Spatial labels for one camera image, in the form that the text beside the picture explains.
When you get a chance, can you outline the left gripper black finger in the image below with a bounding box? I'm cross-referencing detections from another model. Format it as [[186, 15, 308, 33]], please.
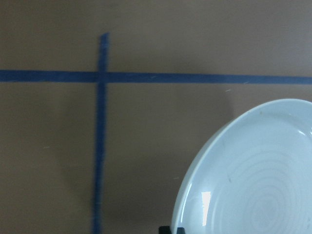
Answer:
[[158, 226, 185, 234]]

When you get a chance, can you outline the light blue plate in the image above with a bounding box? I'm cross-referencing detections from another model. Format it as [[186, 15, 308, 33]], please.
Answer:
[[170, 99, 312, 234]]

